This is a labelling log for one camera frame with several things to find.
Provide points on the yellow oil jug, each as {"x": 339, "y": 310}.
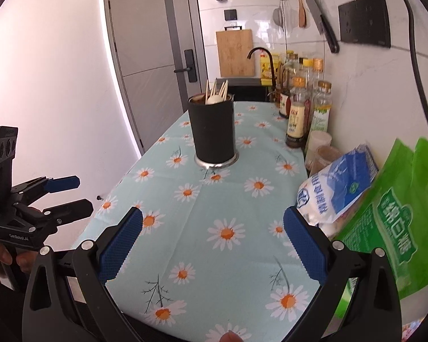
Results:
{"x": 265, "y": 66}

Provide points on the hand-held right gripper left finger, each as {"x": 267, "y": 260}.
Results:
{"x": 121, "y": 242}

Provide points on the row of condiment bottles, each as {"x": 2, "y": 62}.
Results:
{"x": 296, "y": 114}

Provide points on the daisy print tablecloth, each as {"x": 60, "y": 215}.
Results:
{"x": 207, "y": 203}

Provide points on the bunch of wooden chopsticks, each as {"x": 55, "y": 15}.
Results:
{"x": 223, "y": 89}

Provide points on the dark kitchen sink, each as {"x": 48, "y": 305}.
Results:
{"x": 246, "y": 92}

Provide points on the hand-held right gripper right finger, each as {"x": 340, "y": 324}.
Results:
{"x": 306, "y": 245}

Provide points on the brown spice jar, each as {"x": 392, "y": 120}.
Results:
{"x": 326, "y": 155}

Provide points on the person's right hand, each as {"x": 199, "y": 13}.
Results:
{"x": 231, "y": 337}

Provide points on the small black wall switch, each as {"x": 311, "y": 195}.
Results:
{"x": 230, "y": 14}

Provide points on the black cylindrical utensil holder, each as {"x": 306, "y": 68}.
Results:
{"x": 210, "y": 131}

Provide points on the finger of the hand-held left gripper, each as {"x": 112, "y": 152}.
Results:
{"x": 75, "y": 209}
{"x": 62, "y": 183}

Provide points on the white blue salt bag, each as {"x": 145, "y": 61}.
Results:
{"x": 342, "y": 181}

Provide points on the black curved faucet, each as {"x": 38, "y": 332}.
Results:
{"x": 258, "y": 48}

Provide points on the black wall socket panel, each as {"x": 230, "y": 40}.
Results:
{"x": 363, "y": 21}

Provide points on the green sugar bag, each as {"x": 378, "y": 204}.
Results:
{"x": 396, "y": 228}

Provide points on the grey door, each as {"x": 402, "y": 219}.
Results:
{"x": 146, "y": 42}

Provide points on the wooden cutting board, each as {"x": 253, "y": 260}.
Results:
{"x": 235, "y": 53}

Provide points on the colourful snack packets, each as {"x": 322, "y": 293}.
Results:
{"x": 412, "y": 333}

